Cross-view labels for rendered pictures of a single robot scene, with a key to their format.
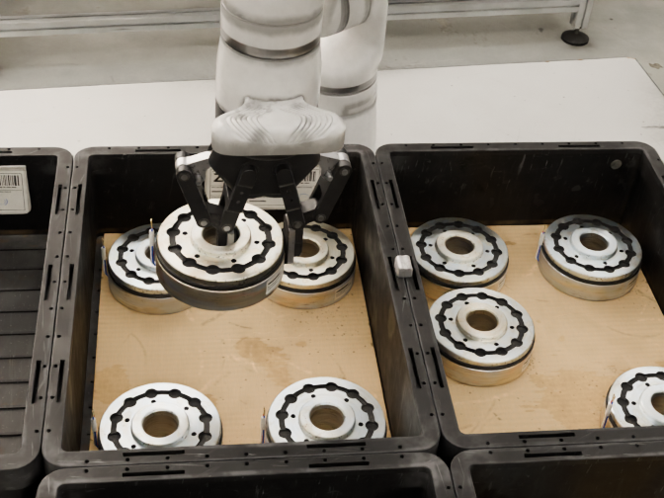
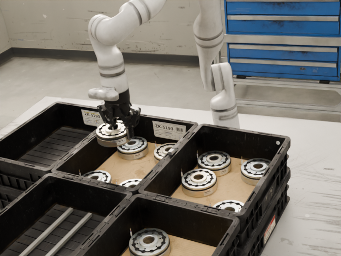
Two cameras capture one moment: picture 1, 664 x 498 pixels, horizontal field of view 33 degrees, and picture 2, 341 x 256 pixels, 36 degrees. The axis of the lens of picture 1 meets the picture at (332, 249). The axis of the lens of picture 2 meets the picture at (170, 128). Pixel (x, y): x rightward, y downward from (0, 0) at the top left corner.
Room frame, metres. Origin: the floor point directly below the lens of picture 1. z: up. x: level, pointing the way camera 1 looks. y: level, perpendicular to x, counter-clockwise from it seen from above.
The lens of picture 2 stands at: (-0.23, -0.93, 1.72)
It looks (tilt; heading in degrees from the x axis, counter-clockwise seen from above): 28 degrees down; 41
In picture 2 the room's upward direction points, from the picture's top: 7 degrees counter-clockwise
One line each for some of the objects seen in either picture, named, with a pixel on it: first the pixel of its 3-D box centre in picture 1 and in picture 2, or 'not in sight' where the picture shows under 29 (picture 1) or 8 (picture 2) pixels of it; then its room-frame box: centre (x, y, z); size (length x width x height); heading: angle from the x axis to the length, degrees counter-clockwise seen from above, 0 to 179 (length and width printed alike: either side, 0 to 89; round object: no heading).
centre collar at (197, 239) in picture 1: (220, 235); (112, 128); (0.67, 0.09, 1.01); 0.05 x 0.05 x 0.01
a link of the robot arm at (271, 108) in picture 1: (272, 73); (109, 81); (0.66, 0.05, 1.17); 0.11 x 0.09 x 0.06; 12
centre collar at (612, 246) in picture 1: (593, 243); (258, 166); (0.89, -0.27, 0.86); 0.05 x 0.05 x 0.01
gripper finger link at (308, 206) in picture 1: (305, 226); (133, 129); (0.69, 0.02, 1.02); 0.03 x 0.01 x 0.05; 102
